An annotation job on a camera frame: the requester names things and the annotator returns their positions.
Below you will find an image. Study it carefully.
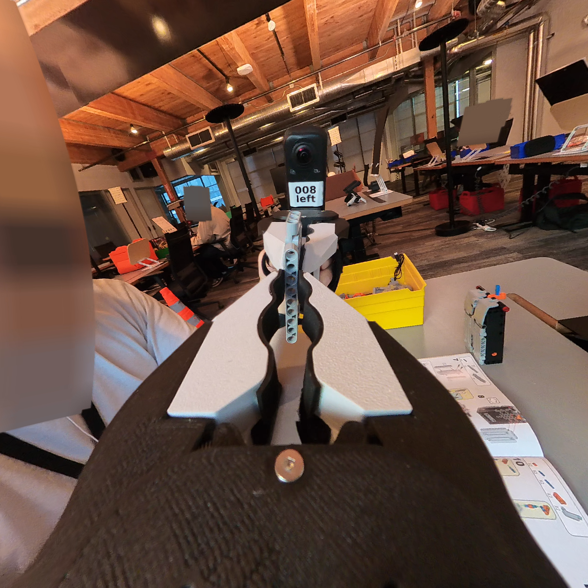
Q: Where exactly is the pile of building parts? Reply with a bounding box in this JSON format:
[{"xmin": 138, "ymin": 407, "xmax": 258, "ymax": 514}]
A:
[{"xmin": 342, "ymin": 278, "xmax": 414, "ymax": 299}]

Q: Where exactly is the black body strap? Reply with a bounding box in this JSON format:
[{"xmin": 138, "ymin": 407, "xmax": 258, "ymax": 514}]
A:
[{"xmin": 0, "ymin": 404, "xmax": 106, "ymax": 478}]

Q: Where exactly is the long wooden desk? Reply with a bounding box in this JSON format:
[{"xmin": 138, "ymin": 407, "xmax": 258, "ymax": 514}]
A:
[{"xmin": 388, "ymin": 149, "xmax": 588, "ymax": 230}]

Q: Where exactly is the silver air duct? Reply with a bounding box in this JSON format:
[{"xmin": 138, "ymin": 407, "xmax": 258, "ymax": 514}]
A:
[{"xmin": 163, "ymin": 60, "xmax": 423, "ymax": 161}]

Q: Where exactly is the brown padded panel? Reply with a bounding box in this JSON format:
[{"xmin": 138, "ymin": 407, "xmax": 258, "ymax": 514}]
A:
[{"xmin": 325, "ymin": 170, "xmax": 364, "ymax": 203}]

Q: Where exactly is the black office chair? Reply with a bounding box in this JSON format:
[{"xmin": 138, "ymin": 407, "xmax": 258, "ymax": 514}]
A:
[{"xmin": 164, "ymin": 226, "xmax": 208, "ymax": 306}]

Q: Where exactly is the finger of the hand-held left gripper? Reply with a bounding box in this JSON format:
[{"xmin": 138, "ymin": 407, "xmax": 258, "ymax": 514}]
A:
[
  {"xmin": 303, "ymin": 222, "xmax": 339, "ymax": 277},
  {"xmin": 263, "ymin": 222, "xmax": 290, "ymax": 276}
]

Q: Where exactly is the grey office desk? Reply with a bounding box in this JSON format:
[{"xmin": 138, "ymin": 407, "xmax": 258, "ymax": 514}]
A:
[{"xmin": 325, "ymin": 186, "xmax": 414, "ymax": 260}]

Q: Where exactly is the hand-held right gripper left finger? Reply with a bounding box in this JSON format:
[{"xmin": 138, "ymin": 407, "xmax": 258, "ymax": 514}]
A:
[{"xmin": 167, "ymin": 271, "xmax": 282, "ymax": 445}]

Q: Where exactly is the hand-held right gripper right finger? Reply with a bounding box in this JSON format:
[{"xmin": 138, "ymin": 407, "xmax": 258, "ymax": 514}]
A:
[{"xmin": 299, "ymin": 271, "xmax": 413, "ymax": 445}]

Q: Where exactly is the black duffel bag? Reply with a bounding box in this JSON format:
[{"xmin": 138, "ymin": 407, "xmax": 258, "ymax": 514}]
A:
[{"xmin": 533, "ymin": 192, "xmax": 588, "ymax": 232}]

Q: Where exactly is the yellow plastic bin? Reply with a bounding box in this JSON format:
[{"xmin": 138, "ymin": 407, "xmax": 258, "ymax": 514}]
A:
[{"xmin": 335, "ymin": 254, "xmax": 427, "ymax": 330}]

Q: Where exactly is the person's torso white shirt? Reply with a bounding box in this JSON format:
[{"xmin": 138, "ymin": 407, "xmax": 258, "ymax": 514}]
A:
[{"xmin": 0, "ymin": 278, "xmax": 206, "ymax": 579}]

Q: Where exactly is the orange bag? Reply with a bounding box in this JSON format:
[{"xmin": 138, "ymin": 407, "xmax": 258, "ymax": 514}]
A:
[{"xmin": 109, "ymin": 239, "xmax": 159, "ymax": 275}]

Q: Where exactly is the blue plastic bin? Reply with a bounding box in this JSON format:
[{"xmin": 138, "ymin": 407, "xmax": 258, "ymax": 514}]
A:
[{"xmin": 510, "ymin": 133, "xmax": 570, "ymax": 159}]

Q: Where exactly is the grey perforated building beam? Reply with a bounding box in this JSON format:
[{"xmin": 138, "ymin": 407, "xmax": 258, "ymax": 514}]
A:
[
  {"xmin": 283, "ymin": 210, "xmax": 304, "ymax": 272},
  {"xmin": 285, "ymin": 269, "xmax": 305, "ymax": 344}
]

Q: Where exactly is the black floor lamp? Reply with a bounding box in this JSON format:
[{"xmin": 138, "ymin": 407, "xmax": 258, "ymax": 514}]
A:
[
  {"xmin": 205, "ymin": 103, "xmax": 263, "ymax": 221},
  {"xmin": 419, "ymin": 18, "xmax": 472, "ymax": 238}
]

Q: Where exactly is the open instruction booklet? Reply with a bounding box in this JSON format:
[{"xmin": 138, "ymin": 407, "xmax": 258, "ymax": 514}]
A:
[{"xmin": 418, "ymin": 353, "xmax": 588, "ymax": 588}]

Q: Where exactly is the grey black robot module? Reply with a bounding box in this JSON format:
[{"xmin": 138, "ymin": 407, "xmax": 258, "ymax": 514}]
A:
[{"xmin": 463, "ymin": 285, "xmax": 510, "ymax": 366}]

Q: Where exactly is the small board on white stand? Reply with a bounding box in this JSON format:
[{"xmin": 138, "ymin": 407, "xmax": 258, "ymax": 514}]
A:
[{"xmin": 127, "ymin": 238, "xmax": 160, "ymax": 269}]

